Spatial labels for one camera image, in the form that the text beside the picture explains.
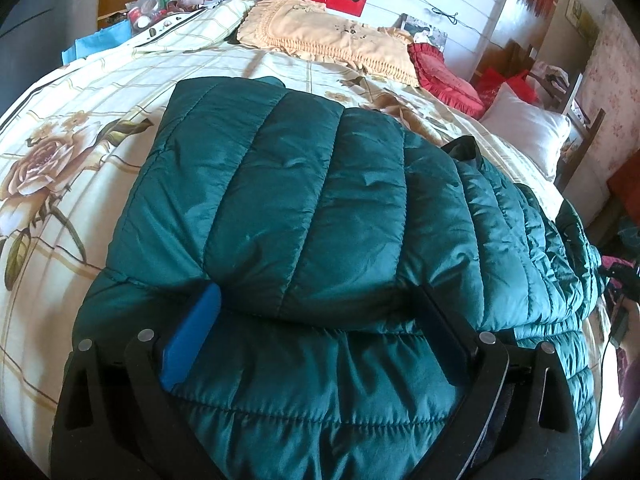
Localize wooden chair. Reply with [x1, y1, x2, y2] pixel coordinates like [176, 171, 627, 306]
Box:
[513, 46, 605, 192]

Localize red heart-shaped cushion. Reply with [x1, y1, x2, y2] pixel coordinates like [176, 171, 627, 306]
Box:
[408, 44, 486, 119]

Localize grey wardrobe cabinet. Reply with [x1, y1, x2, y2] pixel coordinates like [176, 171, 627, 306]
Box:
[1, 0, 99, 110]

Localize red clothes on chair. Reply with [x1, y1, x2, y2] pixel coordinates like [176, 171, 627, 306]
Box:
[474, 66, 539, 106]

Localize white square pillow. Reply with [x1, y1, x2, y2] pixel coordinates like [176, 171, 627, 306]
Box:
[480, 82, 570, 181]

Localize floral cream bed sheet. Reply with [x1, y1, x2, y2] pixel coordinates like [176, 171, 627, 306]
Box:
[1, 10, 599, 468]

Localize framed photo at headboard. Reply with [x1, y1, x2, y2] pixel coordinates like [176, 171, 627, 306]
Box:
[399, 13, 448, 53]

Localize bedside clutter of bottles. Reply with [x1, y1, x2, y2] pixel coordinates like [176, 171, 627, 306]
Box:
[126, 0, 180, 35]

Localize dark green puffer jacket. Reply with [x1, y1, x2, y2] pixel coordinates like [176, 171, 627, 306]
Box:
[73, 77, 602, 479]

